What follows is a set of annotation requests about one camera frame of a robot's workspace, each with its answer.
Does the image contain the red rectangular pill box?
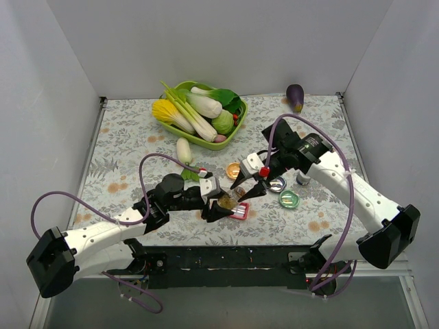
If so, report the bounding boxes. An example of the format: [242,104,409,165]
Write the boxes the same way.
[229,202,250,221]

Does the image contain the white toy celery stalk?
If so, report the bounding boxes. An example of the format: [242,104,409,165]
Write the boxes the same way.
[161,81,217,142]

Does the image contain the green round pill case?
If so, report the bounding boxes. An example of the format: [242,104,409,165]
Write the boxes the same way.
[278,190,300,209]

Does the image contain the yellow toy napa cabbage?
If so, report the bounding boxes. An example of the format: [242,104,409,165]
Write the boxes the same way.
[152,99,195,135]

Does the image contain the floral patterned table mat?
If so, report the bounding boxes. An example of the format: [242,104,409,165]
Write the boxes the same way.
[71,95,361,246]

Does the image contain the aluminium frame rail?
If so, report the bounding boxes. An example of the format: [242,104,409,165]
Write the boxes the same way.
[397,270,429,329]

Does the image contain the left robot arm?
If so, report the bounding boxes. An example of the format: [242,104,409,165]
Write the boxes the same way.
[26,173,232,298]

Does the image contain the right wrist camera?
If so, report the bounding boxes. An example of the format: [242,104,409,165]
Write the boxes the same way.
[239,153,264,180]

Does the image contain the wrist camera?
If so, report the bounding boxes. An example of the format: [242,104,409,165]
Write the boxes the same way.
[198,169,221,199]
[239,153,264,180]

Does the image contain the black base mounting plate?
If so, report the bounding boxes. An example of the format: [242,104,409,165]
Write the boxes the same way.
[61,239,394,292]

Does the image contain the purple toy eggplant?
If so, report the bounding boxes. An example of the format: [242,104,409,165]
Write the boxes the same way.
[285,84,305,113]

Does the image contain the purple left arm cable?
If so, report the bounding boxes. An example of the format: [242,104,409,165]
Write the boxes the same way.
[31,154,205,313]

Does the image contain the green toy bok choy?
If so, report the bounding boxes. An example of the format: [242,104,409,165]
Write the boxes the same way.
[190,86,241,114]

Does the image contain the green plastic vegetable basket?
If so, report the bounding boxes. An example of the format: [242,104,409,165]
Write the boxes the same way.
[152,81,248,151]

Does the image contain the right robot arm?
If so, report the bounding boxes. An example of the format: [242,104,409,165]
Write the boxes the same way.
[231,114,420,273]

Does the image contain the green toy cabbage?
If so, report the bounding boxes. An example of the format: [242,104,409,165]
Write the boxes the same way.
[211,110,234,135]

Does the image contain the white toy radish with leaves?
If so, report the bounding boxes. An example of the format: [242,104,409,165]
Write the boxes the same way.
[176,137,200,182]

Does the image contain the amber pill bottle gold cap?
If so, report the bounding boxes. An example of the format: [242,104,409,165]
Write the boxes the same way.
[217,194,240,210]

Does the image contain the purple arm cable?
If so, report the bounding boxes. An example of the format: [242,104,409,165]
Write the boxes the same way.
[265,114,357,298]
[31,154,205,313]

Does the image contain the orange round pill case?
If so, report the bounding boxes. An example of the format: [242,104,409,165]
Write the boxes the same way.
[226,162,240,180]

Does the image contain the pink toy onion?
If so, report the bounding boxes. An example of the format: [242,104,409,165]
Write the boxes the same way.
[214,135,227,143]

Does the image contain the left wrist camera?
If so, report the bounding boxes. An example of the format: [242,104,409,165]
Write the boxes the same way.
[198,169,221,199]

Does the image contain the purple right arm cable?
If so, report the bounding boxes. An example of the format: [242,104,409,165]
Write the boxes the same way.
[265,114,357,298]

